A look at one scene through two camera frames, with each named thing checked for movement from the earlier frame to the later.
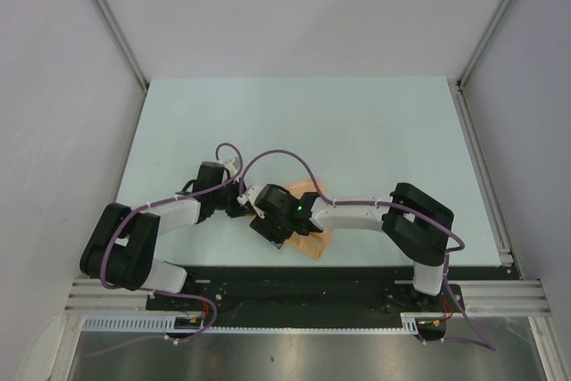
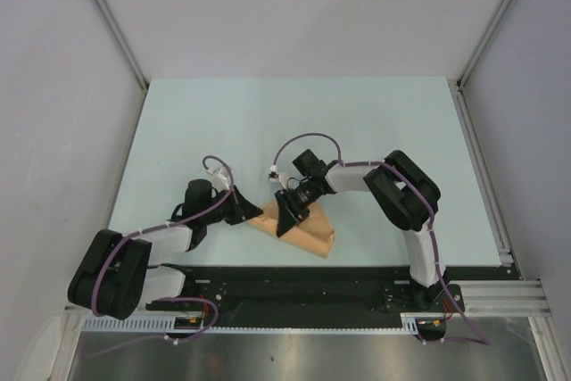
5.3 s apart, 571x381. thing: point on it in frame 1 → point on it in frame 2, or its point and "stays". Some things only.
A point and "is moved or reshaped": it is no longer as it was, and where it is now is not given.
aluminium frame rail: [504, 249] stays
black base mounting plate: [254, 295] stays
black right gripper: [263, 226] → [292, 214]
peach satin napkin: [315, 245] is moved or reshaped
